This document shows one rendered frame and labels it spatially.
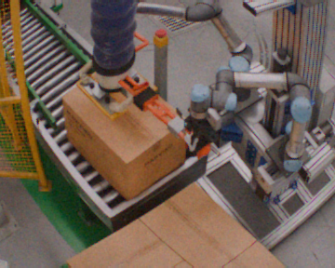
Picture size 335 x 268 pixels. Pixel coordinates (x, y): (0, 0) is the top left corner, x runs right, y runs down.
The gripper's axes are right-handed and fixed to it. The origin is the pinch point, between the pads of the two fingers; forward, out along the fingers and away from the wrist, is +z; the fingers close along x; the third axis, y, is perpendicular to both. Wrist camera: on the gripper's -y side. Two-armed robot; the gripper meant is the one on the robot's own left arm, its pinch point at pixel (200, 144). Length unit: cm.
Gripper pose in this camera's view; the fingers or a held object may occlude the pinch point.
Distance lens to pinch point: 305.7
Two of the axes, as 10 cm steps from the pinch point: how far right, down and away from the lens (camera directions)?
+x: -7.5, 5.3, -4.0
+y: -6.6, -6.0, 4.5
